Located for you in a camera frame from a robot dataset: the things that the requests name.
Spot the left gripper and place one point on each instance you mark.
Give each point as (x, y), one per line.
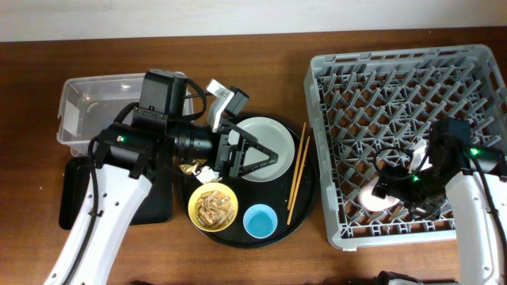
(222, 155)

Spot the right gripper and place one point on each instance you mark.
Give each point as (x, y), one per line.
(385, 186)

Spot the white round plate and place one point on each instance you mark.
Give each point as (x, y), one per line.
(276, 137)

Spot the pink cup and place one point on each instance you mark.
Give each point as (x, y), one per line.
(373, 203)

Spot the wooden chopstick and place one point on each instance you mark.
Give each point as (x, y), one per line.
(298, 180)
(295, 174)

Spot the blue cup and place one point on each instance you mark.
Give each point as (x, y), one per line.
(260, 221)

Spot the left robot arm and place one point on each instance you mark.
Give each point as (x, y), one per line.
(174, 118)

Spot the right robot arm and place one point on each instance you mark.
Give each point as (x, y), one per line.
(472, 179)

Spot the grey dishwasher rack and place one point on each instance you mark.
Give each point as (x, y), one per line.
(363, 106)

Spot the crumpled white tissue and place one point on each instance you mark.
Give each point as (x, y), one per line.
(207, 175)

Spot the round black serving tray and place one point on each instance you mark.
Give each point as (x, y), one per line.
(273, 201)

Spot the gold foil wrapper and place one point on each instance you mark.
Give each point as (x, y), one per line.
(193, 167)

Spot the yellow bowl with scraps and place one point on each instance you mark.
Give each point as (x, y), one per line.
(212, 207)

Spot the black rectangular tray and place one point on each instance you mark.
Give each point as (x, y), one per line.
(156, 208)

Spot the clear plastic storage bin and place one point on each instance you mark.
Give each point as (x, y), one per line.
(89, 105)

